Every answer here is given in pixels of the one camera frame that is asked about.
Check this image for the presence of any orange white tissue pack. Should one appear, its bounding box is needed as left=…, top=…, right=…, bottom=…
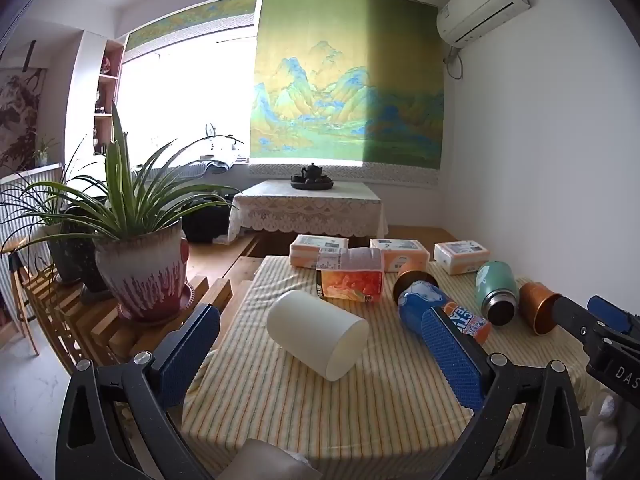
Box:
left=289, top=234, right=350, bottom=269
left=433, top=240, right=490, bottom=276
left=369, top=238, right=431, bottom=274

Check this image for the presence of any grey folded cloth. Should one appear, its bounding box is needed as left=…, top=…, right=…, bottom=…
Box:
left=177, top=157, right=236, bottom=179

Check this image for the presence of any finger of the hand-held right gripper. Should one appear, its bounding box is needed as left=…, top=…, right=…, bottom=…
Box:
left=587, top=295, right=640, bottom=342
left=552, top=296, right=627, bottom=357

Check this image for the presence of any person's right hand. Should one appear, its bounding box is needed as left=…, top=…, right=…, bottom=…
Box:
left=588, top=394, right=632, bottom=467

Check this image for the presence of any red pot saucer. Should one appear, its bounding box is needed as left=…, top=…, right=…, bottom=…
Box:
left=115, top=282, right=195, bottom=324

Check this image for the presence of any plant in dark pot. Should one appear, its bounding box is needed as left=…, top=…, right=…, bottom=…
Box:
left=0, top=135, right=109, bottom=294

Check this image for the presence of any white wall shelf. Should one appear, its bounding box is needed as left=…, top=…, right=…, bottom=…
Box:
left=64, top=29, right=126, bottom=162

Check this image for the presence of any grey rounded object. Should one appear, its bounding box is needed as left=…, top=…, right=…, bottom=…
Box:
left=212, top=438, right=324, bottom=480

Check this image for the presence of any wooden chair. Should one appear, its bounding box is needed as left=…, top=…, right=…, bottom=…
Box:
left=0, top=236, right=42, bottom=357

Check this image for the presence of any orange drink carton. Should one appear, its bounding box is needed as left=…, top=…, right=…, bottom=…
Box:
left=316, top=267, right=386, bottom=306

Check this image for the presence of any white air conditioner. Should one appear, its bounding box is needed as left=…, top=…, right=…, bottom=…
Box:
left=436, top=0, right=531, bottom=50

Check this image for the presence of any white cup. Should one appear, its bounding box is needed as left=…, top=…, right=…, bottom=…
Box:
left=266, top=289, right=370, bottom=381

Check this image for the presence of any blue and orange drink bottle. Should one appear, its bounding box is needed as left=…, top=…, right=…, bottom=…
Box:
left=397, top=281, right=492, bottom=346

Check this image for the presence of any shiny copper cup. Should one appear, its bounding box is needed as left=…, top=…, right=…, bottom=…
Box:
left=519, top=282, right=566, bottom=336

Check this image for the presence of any narrow landscape roller blind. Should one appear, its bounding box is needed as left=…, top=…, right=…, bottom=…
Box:
left=122, top=0, right=264, bottom=54

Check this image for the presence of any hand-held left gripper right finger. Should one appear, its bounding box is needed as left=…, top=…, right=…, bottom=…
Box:
left=421, top=309, right=587, bottom=480

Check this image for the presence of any large landscape roller blind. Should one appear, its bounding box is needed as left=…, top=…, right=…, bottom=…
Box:
left=248, top=0, right=446, bottom=191

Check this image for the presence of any black bag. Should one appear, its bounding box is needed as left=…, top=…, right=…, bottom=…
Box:
left=180, top=197, right=234, bottom=244

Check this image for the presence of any wall scroll painting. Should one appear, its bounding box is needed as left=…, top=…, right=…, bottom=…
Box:
left=0, top=39, right=49, bottom=177

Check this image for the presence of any air conditioner cable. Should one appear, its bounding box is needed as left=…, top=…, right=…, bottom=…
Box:
left=443, top=45, right=465, bottom=81

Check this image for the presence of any black tea tray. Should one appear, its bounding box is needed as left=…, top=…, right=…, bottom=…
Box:
left=290, top=174, right=335, bottom=191

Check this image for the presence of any white radiator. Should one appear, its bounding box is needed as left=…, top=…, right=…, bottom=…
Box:
left=0, top=162, right=66, bottom=332

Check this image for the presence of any low table with lace cloth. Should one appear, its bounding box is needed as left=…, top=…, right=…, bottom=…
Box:
left=227, top=179, right=389, bottom=244

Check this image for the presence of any wooden slatted plant rack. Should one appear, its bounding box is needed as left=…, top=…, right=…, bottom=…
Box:
left=22, top=259, right=234, bottom=377

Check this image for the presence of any plant in red white pot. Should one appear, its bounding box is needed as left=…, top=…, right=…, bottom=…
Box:
left=20, top=101, right=247, bottom=322

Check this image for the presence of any green thermos bottle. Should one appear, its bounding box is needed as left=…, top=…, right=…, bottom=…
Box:
left=475, top=261, right=519, bottom=326

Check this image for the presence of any striped yellow tablecloth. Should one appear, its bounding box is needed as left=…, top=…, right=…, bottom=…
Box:
left=180, top=255, right=601, bottom=467

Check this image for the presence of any dark copper cup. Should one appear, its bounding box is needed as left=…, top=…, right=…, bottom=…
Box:
left=392, top=269, right=439, bottom=304

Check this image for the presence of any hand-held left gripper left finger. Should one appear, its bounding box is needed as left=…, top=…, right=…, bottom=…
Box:
left=55, top=303, right=222, bottom=480

